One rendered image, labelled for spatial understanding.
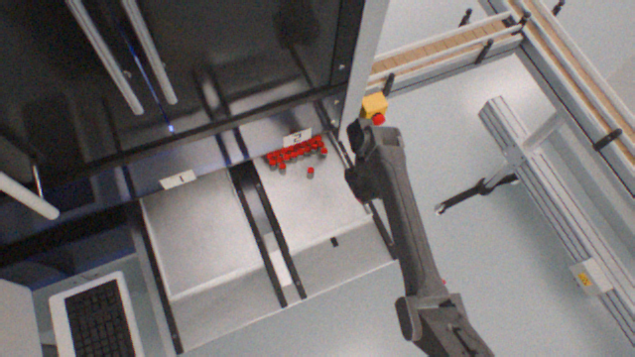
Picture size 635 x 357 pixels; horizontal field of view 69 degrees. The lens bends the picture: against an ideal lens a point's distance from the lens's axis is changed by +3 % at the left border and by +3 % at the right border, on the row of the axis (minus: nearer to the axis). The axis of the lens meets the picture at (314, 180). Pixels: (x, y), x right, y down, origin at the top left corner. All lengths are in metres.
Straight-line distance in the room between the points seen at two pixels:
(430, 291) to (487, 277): 1.58
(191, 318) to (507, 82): 2.23
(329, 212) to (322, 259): 0.14
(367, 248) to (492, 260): 1.18
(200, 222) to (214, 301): 0.23
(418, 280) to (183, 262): 0.73
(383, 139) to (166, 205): 0.71
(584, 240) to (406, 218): 1.21
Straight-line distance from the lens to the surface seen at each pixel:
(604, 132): 1.68
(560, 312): 2.48
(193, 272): 1.30
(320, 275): 1.28
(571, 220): 1.97
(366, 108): 1.32
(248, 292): 1.27
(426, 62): 1.58
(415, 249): 0.81
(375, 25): 1.01
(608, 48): 3.36
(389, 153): 0.90
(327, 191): 1.35
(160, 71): 0.78
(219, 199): 1.35
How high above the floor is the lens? 2.13
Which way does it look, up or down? 67 degrees down
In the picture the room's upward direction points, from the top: 7 degrees clockwise
